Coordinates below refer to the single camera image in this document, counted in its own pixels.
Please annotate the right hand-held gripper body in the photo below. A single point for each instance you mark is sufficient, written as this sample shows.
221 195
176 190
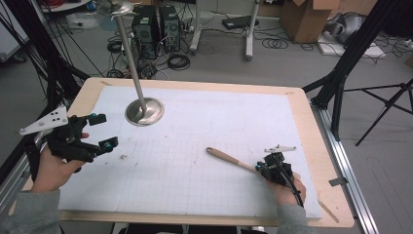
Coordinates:
278 169

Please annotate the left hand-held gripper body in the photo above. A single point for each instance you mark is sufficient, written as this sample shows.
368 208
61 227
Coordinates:
69 139

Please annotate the wooden slotted spatula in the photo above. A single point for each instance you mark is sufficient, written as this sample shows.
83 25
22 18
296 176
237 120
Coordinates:
229 158

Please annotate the person's right hand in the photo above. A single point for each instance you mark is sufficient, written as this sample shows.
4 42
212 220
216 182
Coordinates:
285 193

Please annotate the person's left hand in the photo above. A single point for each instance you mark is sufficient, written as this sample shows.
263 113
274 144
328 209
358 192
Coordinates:
52 172

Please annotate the metal pole stand round base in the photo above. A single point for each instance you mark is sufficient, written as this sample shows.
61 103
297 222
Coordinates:
144 112

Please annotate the grey tape piece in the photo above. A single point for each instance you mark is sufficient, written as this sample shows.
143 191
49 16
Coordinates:
337 181

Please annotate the thin wooden strip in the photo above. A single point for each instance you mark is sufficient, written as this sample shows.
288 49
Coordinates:
328 211

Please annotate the white grid paper mat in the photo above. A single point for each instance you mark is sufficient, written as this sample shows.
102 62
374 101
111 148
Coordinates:
181 182

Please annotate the black computer tower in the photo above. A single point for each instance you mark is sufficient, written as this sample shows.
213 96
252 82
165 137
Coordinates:
144 32
170 29

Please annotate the white round table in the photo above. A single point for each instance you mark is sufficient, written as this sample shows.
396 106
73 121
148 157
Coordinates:
65 5

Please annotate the white cabinet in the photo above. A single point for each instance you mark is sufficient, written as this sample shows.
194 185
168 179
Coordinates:
9 35

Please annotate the white stand leg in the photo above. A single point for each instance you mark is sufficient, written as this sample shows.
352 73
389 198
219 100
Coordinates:
250 39
196 35

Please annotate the black tripod stand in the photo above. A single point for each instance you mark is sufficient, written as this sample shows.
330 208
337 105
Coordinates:
350 48

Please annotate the flat black device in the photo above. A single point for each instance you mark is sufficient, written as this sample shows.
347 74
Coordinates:
238 22

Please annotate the white flat board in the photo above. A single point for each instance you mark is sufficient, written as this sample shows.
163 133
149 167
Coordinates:
367 50

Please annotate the cardboard box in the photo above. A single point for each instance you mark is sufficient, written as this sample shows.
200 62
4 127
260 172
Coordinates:
305 19

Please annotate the grey bag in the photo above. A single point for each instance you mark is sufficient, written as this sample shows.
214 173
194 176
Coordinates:
345 26

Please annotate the aluminium rail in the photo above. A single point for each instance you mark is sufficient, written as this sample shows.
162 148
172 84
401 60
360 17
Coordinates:
16 182
354 182

